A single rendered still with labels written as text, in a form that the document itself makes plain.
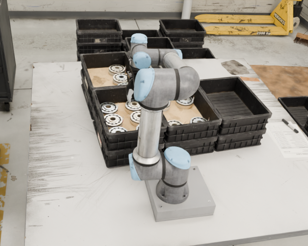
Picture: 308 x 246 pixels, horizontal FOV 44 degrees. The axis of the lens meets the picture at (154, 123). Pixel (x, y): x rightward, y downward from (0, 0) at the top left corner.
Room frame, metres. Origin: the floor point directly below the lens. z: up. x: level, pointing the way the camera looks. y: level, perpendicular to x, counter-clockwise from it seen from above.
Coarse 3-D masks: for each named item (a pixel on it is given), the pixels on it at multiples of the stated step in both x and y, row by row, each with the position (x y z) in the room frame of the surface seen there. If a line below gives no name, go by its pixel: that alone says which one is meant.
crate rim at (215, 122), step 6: (198, 90) 1.85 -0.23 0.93; (204, 96) 1.79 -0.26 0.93; (216, 114) 1.63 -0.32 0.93; (216, 120) 1.58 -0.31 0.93; (168, 126) 1.48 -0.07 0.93; (174, 126) 1.49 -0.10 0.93; (180, 126) 1.50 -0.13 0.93; (186, 126) 1.51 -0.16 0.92; (192, 126) 1.52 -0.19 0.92; (198, 126) 1.54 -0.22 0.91; (204, 126) 1.55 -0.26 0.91
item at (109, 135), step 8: (104, 88) 1.75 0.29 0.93; (112, 88) 1.76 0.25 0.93; (120, 88) 1.78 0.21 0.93; (96, 96) 1.67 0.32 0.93; (96, 104) 1.60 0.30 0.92; (104, 120) 1.47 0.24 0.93; (104, 128) 1.43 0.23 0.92; (112, 136) 1.37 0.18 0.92; (120, 136) 1.38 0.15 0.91; (128, 136) 1.40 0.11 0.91
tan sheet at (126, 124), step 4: (116, 104) 1.75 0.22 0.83; (120, 104) 1.76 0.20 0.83; (124, 104) 1.76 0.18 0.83; (120, 108) 1.72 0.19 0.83; (124, 108) 1.73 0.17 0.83; (120, 112) 1.69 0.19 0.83; (124, 112) 1.69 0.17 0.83; (124, 116) 1.65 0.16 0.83; (128, 116) 1.66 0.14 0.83; (124, 120) 1.62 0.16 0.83; (128, 120) 1.62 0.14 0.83; (124, 124) 1.58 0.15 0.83; (128, 124) 1.59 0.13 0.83; (128, 128) 1.55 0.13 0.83; (132, 128) 1.56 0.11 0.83
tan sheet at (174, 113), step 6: (174, 102) 1.84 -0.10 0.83; (174, 108) 1.78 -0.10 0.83; (180, 108) 1.79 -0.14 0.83; (192, 108) 1.81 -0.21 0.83; (168, 114) 1.72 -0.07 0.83; (174, 114) 1.73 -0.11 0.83; (180, 114) 1.73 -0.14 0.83; (186, 114) 1.74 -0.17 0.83; (192, 114) 1.75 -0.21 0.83; (198, 114) 1.76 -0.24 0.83; (168, 120) 1.67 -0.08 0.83; (180, 120) 1.68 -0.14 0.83; (186, 120) 1.69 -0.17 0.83
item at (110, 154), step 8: (96, 120) 1.60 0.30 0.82; (96, 128) 1.65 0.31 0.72; (104, 144) 1.42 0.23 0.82; (104, 152) 1.46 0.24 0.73; (112, 152) 1.37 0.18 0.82; (120, 152) 1.39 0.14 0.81; (128, 152) 1.40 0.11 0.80; (160, 152) 1.48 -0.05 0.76; (104, 160) 1.42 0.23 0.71; (112, 160) 1.38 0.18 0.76; (120, 160) 1.40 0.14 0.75; (128, 160) 1.41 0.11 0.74
